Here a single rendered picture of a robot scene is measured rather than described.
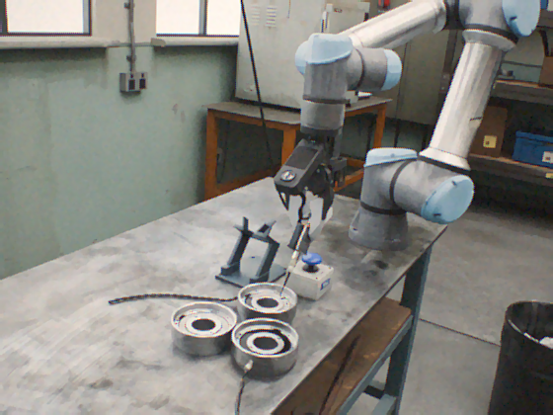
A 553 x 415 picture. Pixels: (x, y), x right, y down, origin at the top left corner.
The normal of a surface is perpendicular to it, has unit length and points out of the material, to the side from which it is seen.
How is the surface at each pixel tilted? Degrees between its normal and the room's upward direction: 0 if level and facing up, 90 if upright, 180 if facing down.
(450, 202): 97
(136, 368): 0
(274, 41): 90
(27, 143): 90
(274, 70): 90
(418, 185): 73
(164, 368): 0
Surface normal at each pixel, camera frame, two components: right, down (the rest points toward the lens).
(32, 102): 0.85, 0.24
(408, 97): -0.52, 0.25
